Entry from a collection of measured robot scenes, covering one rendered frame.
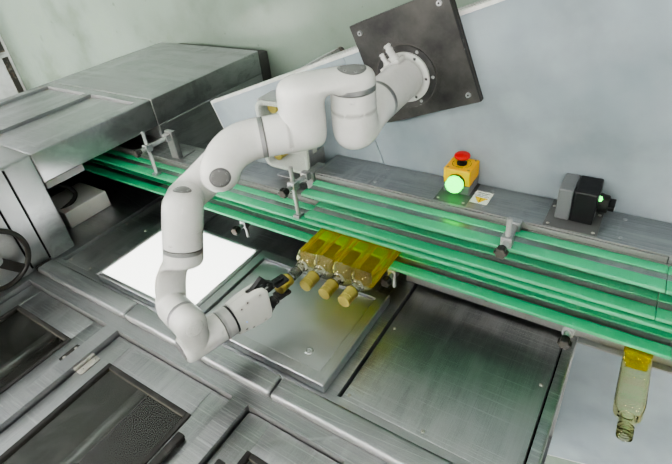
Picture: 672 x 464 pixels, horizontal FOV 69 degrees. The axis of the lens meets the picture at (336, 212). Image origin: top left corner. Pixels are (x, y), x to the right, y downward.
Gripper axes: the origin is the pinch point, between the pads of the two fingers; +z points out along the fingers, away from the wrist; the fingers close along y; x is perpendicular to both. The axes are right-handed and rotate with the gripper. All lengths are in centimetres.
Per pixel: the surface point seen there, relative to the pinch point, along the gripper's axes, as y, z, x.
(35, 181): 13, -32, 89
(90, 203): -11, -17, 106
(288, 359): -11.6, -8.3, -11.2
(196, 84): 19, 41, 109
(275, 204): 3.8, 19.4, 27.6
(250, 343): -11.7, -12.0, 0.3
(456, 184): 21, 41, -23
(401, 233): 6.4, 31.1, -14.0
